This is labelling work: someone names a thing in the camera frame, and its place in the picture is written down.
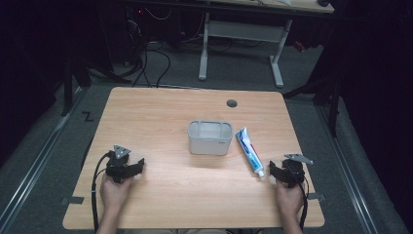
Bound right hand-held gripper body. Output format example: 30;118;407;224
280;153;315;189

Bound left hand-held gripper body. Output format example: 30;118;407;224
104;144;132;185

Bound blue white toothpaste tube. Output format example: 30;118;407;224
234;126;266;179

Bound white plastic storage box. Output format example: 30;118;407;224
187;119;235;156

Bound person's right hand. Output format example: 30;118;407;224
276;179;305;219

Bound person's left hand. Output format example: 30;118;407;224
99;175;134;213

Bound black metal stand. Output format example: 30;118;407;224
59;53;94;118
282;48;345;138

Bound desk with white legs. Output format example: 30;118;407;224
198;0;336;90

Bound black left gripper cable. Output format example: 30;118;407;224
91;151;112;234

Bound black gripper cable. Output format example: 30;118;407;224
91;151;112;234
297;176;310;232

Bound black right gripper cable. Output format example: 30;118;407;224
297;176;310;232

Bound metal floor rail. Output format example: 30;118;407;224
0;87;86;230
315;104;380;234

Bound black floor cables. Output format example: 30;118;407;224
125;6;173;89

